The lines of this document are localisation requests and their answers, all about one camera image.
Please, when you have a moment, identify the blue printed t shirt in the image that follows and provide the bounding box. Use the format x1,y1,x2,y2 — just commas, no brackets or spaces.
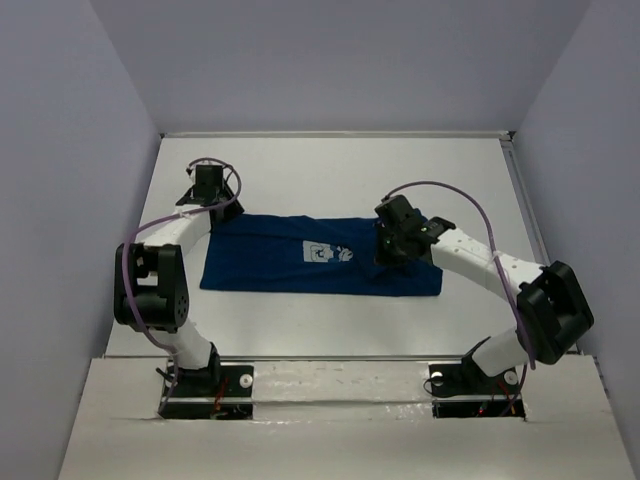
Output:
199,213,443,297

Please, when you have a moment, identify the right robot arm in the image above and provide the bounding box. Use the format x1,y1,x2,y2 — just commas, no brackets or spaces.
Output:
375,195,594,398

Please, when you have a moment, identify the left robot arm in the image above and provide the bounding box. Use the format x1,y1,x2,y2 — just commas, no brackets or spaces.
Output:
113,157,243,397

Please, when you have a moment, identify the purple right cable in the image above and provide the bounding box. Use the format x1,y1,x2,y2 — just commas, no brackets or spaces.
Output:
382,180,536,416

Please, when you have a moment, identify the purple cable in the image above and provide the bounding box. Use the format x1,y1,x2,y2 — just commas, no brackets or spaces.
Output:
382,180,536,416
122,157,242,416

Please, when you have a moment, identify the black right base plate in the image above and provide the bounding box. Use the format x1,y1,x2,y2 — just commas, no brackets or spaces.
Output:
422,363,526,419

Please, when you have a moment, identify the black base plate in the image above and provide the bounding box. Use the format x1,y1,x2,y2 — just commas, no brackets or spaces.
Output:
156,363,254,421
422,363,526,419

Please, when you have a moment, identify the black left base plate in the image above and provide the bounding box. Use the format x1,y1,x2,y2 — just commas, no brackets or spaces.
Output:
156,363,254,421

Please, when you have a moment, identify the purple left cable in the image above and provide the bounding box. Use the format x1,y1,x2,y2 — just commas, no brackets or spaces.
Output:
122,157,242,416

